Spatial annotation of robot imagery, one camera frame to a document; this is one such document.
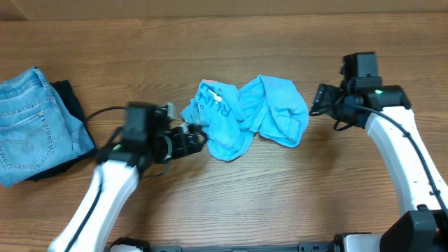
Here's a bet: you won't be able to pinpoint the light blue printed t-shirt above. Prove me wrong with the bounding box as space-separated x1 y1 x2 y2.
180 75 309 162

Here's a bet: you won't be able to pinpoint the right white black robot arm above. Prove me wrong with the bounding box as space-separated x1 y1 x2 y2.
298 52 447 252

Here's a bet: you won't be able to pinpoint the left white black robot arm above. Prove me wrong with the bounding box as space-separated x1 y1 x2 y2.
48 102 208 251

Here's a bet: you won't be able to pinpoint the folded black garment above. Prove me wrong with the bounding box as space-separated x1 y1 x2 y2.
27 80 97 181

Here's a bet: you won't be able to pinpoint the folded blue denim jeans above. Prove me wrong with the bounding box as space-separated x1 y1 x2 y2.
1 67 94 187

